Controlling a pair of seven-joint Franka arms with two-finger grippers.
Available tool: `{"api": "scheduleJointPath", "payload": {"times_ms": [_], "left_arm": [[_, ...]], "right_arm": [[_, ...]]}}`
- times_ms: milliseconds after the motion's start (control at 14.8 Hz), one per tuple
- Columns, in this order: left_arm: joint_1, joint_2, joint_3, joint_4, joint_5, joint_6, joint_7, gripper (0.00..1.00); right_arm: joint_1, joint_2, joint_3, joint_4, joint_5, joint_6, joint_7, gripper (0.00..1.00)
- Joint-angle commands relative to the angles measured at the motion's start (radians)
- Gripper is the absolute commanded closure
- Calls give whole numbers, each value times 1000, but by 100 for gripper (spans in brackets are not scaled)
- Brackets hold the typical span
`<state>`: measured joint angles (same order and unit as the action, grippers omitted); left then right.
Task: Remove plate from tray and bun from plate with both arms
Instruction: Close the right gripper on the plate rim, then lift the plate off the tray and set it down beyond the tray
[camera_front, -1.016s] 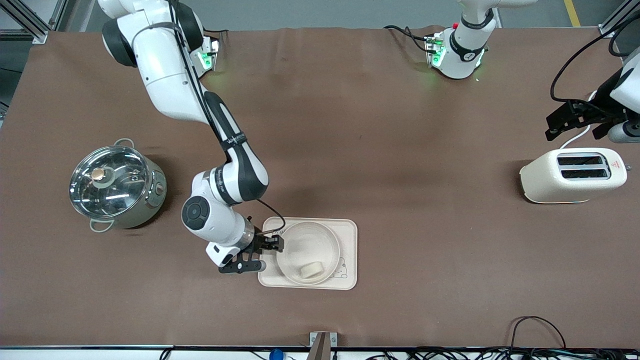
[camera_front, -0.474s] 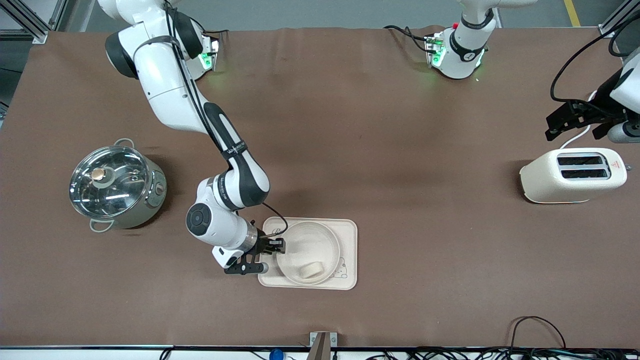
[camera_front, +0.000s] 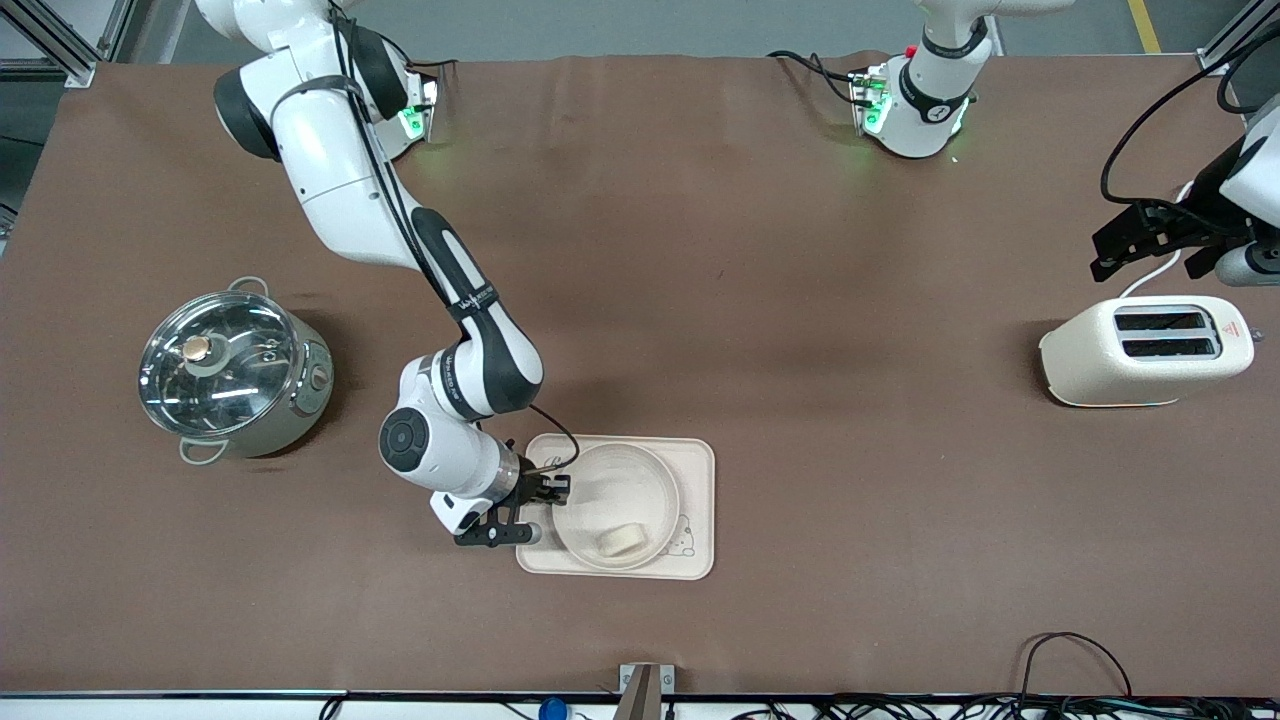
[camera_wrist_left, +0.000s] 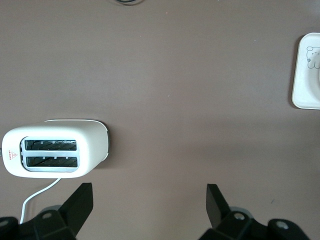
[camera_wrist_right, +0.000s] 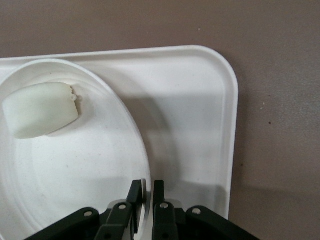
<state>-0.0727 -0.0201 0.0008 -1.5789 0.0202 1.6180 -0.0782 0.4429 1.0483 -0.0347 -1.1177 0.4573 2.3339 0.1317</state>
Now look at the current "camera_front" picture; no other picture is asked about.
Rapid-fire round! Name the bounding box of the cream round bowl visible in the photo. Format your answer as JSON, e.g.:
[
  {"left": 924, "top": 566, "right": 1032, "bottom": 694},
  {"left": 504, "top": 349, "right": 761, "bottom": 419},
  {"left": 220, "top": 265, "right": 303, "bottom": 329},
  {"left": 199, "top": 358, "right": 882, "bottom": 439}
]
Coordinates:
[{"left": 551, "top": 442, "right": 682, "bottom": 572}]

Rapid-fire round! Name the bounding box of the white steamed bun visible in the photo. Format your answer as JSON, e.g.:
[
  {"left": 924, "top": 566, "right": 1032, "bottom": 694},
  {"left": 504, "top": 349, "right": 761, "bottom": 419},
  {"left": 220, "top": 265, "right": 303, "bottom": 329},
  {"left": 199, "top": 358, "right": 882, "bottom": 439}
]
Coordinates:
[{"left": 597, "top": 523, "right": 651, "bottom": 558}]

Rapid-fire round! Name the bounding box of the cream two-slot toaster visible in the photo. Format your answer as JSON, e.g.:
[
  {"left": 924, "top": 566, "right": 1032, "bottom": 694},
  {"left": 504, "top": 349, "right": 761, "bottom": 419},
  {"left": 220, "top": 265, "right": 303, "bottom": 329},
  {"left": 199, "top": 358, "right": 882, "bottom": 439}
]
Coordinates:
[{"left": 1038, "top": 295, "right": 1266, "bottom": 408}]

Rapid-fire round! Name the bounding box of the beige rabbit print tray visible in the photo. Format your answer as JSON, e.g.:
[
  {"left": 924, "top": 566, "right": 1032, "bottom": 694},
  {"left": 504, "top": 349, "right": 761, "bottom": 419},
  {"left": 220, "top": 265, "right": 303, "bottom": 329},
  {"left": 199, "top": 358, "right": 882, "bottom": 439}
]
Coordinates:
[{"left": 515, "top": 433, "right": 717, "bottom": 582}]

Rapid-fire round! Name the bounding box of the pale green electric pot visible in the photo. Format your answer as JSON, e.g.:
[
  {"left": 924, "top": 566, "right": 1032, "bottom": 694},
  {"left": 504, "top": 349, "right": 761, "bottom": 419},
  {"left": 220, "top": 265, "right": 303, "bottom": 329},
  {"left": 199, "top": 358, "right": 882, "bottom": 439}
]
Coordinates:
[{"left": 138, "top": 277, "right": 334, "bottom": 466}]

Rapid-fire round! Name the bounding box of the brown table mat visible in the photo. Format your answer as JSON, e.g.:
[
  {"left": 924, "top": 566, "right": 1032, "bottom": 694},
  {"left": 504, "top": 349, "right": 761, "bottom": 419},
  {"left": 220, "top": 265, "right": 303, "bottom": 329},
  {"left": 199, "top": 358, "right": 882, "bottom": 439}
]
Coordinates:
[{"left": 0, "top": 52, "right": 1280, "bottom": 698}]

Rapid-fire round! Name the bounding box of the glass pot lid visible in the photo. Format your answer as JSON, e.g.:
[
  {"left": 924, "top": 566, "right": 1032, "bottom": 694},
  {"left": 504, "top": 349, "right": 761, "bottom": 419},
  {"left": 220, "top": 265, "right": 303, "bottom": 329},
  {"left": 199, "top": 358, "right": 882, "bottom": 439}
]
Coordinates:
[{"left": 138, "top": 292, "right": 301, "bottom": 438}]

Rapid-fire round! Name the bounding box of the white toaster power cable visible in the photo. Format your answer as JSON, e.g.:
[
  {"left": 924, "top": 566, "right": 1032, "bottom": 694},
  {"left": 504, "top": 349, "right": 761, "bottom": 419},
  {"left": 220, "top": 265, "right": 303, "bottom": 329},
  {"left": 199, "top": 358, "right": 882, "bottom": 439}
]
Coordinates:
[{"left": 1118, "top": 180, "right": 1196, "bottom": 299}]

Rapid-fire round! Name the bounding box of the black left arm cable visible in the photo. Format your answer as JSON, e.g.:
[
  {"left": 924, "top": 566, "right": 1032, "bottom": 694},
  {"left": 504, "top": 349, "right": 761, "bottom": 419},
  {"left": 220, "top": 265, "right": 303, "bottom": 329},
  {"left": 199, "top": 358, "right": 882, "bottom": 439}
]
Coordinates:
[{"left": 1100, "top": 40, "right": 1280, "bottom": 241}]

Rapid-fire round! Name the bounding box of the aluminium frame profile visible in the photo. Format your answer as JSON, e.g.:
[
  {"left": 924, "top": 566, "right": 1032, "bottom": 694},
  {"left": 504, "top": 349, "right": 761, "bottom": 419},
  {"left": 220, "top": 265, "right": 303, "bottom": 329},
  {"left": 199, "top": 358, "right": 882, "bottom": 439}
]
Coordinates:
[
  {"left": 0, "top": 0, "right": 136, "bottom": 89},
  {"left": 1198, "top": 0, "right": 1280, "bottom": 76}
]

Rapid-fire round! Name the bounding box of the grey metal bracket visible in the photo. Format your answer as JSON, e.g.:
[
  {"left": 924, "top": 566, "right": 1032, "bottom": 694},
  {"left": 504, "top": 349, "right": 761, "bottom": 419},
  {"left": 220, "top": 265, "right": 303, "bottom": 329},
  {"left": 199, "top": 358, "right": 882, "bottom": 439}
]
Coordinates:
[{"left": 618, "top": 663, "right": 676, "bottom": 720}]

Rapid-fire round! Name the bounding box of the black looped cable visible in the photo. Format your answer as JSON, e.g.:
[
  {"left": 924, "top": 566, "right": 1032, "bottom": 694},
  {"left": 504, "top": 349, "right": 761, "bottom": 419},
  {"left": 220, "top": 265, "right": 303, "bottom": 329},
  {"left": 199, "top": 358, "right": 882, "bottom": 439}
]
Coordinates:
[{"left": 1018, "top": 632, "right": 1134, "bottom": 706}]

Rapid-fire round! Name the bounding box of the black cable bundle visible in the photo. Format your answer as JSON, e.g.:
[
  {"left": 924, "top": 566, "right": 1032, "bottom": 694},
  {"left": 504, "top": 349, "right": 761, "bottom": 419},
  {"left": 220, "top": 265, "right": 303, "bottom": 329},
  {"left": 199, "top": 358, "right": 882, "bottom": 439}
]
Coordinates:
[{"left": 730, "top": 693, "right": 1280, "bottom": 720}]

